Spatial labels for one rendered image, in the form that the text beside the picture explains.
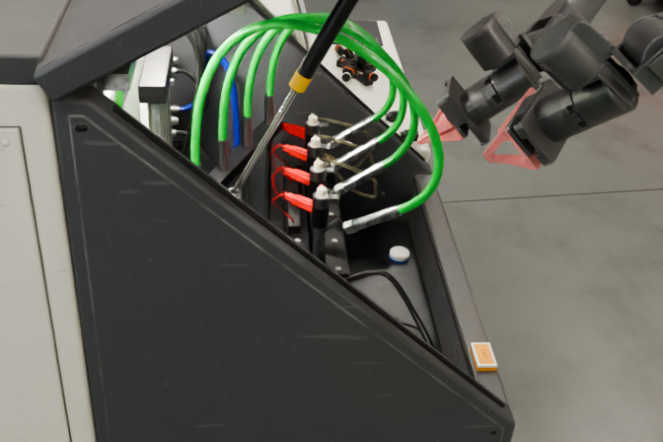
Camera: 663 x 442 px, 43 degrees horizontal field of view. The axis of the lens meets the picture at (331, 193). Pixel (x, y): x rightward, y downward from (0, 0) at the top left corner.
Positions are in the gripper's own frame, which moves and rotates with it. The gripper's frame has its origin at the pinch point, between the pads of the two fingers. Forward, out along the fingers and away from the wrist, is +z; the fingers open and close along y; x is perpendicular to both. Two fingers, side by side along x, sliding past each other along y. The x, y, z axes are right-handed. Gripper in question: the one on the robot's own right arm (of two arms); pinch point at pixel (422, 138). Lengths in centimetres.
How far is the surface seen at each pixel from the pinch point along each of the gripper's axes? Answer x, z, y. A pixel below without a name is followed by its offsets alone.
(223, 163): 1.3, 29.3, 15.8
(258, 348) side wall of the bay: 40.3, 18.4, 3.1
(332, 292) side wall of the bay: 37.7, 6.0, 3.6
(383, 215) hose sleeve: 13.5, 7.0, -1.8
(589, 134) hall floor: -243, 39, -133
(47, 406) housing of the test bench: 48, 44, 14
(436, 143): 14.0, -7.0, 3.6
